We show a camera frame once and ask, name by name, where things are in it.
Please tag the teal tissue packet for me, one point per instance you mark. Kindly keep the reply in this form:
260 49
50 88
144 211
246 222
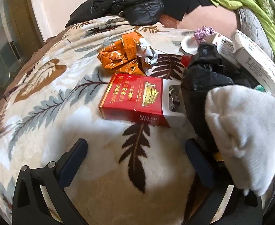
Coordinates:
259 88

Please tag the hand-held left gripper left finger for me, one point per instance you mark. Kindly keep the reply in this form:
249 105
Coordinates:
73 166

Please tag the black puffer jacket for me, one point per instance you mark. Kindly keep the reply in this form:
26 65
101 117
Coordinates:
128 0

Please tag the black plastic bag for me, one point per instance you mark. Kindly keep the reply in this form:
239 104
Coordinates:
203 79

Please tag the grey quilted pillow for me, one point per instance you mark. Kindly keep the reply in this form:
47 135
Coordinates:
252 25

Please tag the small purple wrapper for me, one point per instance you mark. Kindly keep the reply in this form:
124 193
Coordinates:
204 34

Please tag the green quilt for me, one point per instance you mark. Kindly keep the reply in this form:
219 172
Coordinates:
252 0

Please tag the leaf printed blanket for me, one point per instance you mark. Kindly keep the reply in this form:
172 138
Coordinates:
57 121

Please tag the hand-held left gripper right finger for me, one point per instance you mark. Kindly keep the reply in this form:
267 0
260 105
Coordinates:
199 166

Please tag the orange packet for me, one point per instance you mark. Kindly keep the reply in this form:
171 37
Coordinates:
118 58

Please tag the red cigarette box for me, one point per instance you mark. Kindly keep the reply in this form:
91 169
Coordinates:
128 98

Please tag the white cardboard box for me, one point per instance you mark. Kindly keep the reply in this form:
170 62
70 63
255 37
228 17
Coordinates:
224 45
257 58

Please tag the wooden door with patterned glass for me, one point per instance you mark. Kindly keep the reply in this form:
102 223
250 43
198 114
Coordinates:
22 16

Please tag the brown fabric sofa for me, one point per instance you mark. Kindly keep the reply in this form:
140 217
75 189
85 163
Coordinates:
210 18

